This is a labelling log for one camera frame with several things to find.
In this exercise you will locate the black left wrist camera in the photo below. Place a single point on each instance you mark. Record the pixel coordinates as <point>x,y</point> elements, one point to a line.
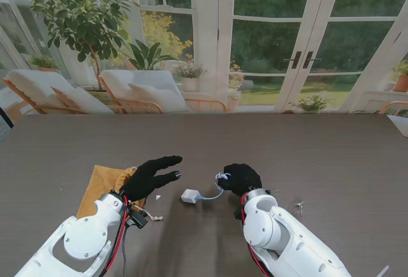
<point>138,219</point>

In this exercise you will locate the white paper sheet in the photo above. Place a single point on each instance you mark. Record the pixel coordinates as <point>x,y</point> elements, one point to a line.
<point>400,125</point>

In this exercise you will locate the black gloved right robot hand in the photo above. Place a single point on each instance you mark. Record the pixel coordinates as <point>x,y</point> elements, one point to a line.
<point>243,178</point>

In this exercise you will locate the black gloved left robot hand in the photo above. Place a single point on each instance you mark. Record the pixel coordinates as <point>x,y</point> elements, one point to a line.
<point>143,181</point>

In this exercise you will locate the printed sunroom backdrop banner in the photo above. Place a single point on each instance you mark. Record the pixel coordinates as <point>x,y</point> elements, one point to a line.
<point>204,41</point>

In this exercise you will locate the small metal debris piece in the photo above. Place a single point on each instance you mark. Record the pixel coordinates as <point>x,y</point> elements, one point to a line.
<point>299,205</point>

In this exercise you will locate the black edge object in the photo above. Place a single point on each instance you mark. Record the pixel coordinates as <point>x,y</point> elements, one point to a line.
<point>4,119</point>

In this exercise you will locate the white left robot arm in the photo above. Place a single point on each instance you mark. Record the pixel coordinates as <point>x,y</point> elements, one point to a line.
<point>83,238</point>

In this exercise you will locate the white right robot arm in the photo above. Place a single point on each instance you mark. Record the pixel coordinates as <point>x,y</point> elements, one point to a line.
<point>261,222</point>

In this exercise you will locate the white zip tie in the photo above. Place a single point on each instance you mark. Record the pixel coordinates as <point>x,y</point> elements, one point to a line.
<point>383,271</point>

